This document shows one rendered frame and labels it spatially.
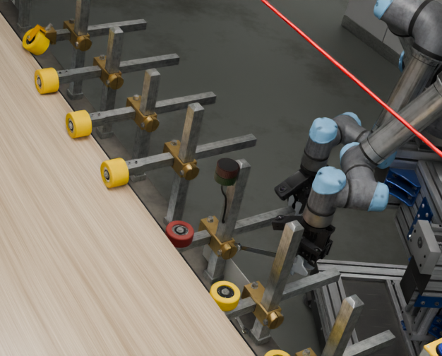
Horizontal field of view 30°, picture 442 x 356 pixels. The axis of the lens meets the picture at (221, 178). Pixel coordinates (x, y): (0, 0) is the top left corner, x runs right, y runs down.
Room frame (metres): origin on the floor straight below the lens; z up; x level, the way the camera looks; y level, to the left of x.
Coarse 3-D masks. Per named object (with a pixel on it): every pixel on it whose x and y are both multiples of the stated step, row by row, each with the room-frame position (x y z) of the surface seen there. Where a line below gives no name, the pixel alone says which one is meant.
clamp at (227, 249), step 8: (200, 224) 1.84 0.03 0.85; (208, 224) 1.83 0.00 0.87; (216, 224) 1.84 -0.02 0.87; (208, 232) 1.81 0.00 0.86; (216, 240) 1.78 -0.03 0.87; (232, 240) 1.79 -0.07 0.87; (216, 248) 1.77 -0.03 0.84; (224, 248) 1.76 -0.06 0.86; (232, 248) 1.76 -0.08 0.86; (224, 256) 1.75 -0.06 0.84; (232, 256) 1.77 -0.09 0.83
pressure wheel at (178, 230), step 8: (168, 224) 1.75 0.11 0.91; (176, 224) 1.76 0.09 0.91; (184, 224) 1.77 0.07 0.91; (168, 232) 1.72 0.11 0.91; (176, 232) 1.73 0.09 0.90; (184, 232) 1.74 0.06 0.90; (192, 232) 1.74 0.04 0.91; (176, 240) 1.70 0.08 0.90; (184, 240) 1.71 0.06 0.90; (192, 240) 1.74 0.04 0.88
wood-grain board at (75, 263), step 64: (0, 64) 2.35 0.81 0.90; (0, 128) 2.01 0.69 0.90; (64, 128) 2.08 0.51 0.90; (0, 192) 1.72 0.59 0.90; (64, 192) 1.79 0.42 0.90; (128, 192) 1.85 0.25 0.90; (0, 256) 1.49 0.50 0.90; (64, 256) 1.54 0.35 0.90; (128, 256) 1.59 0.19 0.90; (0, 320) 1.29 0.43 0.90; (64, 320) 1.33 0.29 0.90; (128, 320) 1.38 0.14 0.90; (192, 320) 1.43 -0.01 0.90
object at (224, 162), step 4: (220, 160) 1.77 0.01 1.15; (224, 160) 1.78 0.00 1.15; (228, 160) 1.78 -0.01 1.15; (232, 160) 1.78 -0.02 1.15; (220, 164) 1.76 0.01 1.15; (224, 164) 1.76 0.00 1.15; (228, 164) 1.76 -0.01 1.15; (232, 164) 1.77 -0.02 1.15; (236, 164) 1.77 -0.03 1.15; (224, 168) 1.74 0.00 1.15; (228, 168) 1.75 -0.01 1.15; (232, 168) 1.75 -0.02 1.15; (236, 168) 1.75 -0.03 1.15; (236, 180) 1.77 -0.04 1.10; (236, 184) 1.77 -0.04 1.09; (224, 212) 1.77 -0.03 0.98; (224, 216) 1.77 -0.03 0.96; (224, 220) 1.78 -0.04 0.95
